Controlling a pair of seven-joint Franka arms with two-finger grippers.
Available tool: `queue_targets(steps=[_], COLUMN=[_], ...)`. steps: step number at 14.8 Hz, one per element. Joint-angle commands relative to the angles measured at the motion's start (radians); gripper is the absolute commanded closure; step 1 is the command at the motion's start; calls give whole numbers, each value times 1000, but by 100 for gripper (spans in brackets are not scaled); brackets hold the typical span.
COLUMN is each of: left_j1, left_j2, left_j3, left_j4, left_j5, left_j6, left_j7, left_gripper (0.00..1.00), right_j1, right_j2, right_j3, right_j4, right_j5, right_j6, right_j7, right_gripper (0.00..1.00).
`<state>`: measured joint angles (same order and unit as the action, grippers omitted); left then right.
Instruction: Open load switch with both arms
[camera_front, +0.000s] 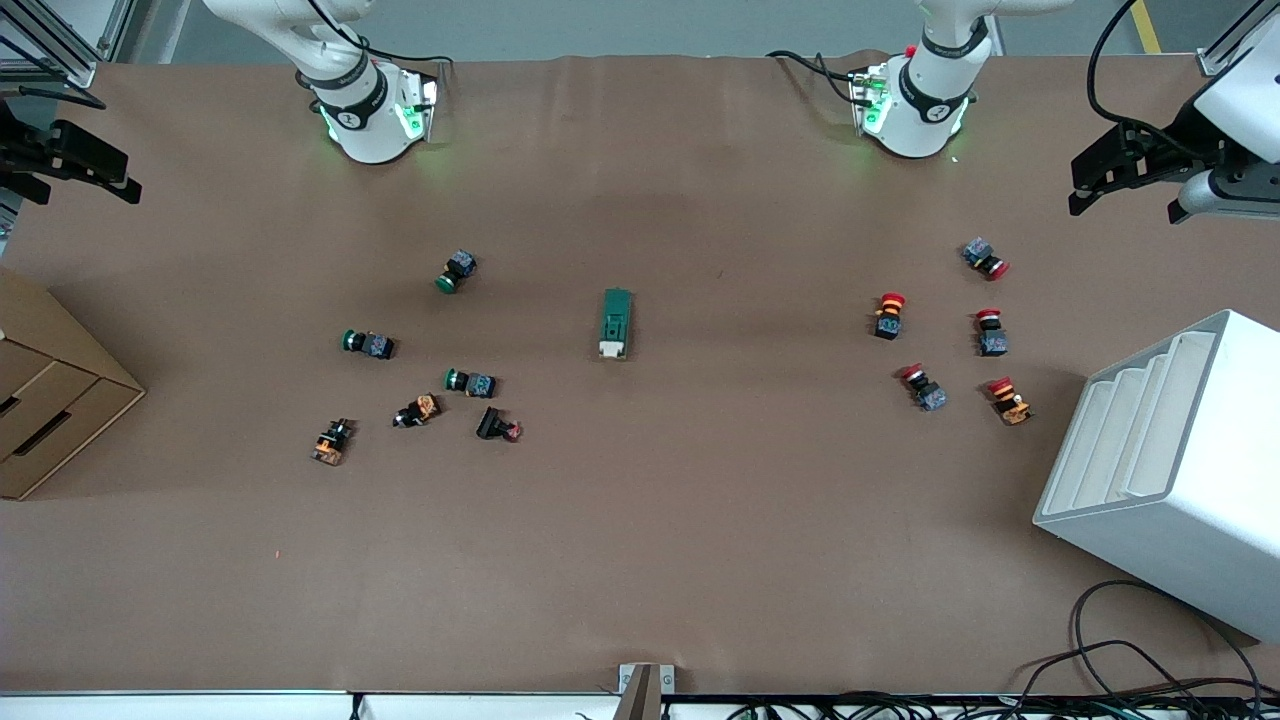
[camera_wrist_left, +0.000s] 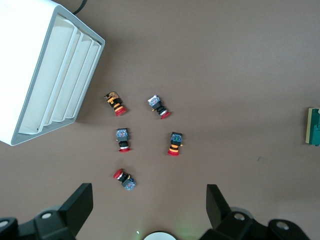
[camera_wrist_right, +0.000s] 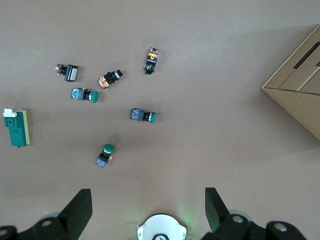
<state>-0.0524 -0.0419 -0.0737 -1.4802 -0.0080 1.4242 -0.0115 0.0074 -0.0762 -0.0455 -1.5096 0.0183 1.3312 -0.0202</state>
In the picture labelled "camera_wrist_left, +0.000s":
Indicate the red emergency button blue body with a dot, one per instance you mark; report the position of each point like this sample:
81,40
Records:
125,178
122,136

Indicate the red emergency button orange-striped collar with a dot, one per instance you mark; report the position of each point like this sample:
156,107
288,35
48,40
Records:
175,142

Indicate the white plastic tiered storage bin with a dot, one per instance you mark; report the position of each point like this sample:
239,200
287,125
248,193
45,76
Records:
25,62

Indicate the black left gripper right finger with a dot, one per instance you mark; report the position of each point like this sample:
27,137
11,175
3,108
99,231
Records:
220,212

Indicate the green terminal block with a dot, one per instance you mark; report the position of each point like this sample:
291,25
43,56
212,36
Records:
313,130

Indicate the red emergency button orange body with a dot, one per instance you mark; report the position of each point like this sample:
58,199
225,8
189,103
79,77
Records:
115,103

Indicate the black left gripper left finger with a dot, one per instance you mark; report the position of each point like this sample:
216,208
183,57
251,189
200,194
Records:
75,210

